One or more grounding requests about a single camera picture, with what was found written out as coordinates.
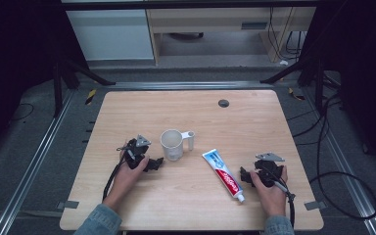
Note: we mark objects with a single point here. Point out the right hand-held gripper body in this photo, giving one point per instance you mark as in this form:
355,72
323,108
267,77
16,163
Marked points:
268,169

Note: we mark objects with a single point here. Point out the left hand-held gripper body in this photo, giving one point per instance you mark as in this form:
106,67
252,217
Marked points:
136,150

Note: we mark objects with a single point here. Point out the person's left hand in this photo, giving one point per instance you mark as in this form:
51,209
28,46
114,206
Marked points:
127,181

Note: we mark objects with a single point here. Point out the person's right hand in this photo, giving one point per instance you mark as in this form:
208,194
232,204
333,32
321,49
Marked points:
271,199

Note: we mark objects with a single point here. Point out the toothpaste tube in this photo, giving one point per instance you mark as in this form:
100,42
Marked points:
224,174

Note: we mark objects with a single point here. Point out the clear plastic measuring cup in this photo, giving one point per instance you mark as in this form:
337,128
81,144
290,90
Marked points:
172,145

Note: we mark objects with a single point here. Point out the grey tape piece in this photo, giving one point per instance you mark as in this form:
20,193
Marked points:
69,204
315,205

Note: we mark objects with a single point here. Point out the yellow and black tape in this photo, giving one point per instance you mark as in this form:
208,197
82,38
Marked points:
295,94
90,96

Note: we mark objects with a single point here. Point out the black metal stand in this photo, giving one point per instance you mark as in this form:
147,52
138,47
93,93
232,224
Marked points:
58,88
318,81

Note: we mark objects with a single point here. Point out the white cabinet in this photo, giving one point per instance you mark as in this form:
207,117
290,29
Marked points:
111,34

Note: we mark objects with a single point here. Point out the dark curtain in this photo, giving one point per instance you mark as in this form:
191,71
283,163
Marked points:
13,65
365,81

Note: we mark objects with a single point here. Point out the aluminium floor rail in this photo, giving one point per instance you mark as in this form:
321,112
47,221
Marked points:
189,85
32,166
346,163

